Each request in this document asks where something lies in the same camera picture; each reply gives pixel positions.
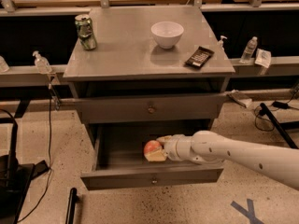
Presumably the black cable on floor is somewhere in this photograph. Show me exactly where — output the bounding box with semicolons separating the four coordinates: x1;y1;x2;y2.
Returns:
17;83;54;224

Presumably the grey top drawer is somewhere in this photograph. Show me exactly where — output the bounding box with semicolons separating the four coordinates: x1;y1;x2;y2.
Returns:
75;93;226;123

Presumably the small white pump bottle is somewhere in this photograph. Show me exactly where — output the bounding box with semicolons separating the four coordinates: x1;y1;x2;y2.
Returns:
218;35;227;50

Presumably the black chair leg right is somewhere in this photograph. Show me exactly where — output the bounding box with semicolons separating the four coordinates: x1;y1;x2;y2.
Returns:
260;103;299;149

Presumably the green soda can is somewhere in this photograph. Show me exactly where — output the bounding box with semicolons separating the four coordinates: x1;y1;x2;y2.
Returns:
75;14;97;50

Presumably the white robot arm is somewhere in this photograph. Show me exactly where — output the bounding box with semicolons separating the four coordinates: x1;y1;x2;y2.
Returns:
143;131;299;189

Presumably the white paper packet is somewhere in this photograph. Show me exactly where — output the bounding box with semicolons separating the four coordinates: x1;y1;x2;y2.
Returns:
254;49;272;68

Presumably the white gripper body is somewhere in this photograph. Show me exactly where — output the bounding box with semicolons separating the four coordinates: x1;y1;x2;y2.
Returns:
164;134;200;163

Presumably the grey open middle drawer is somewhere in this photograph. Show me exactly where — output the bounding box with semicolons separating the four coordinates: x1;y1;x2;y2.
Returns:
81;120;223;190

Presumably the clear water bottle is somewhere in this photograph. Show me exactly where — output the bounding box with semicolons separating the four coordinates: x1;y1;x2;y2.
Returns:
240;36;258;63

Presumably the grey drawer cabinet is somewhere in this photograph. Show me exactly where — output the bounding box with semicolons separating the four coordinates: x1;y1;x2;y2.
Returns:
64;6;235;140

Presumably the grey pouch on ledge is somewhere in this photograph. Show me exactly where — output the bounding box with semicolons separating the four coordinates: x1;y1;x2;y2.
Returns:
228;90;252;108

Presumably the black bar on floor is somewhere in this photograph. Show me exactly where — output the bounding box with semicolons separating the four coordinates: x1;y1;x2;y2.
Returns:
65;188;78;224

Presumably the red apple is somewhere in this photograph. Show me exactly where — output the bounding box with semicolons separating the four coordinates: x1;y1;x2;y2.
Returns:
143;140;162;155

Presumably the blue tape cross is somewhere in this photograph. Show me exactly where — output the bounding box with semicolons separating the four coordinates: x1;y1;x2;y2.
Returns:
231;199;264;224

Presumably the white bowl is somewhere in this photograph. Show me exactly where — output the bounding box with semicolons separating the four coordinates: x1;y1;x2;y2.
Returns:
150;21;184;49

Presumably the clear sanitizer pump bottle left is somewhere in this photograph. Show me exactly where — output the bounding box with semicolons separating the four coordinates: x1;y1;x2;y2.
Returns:
33;50;52;74

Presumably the black stand base left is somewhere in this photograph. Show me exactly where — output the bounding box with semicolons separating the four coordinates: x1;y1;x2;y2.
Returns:
0;109;50;224

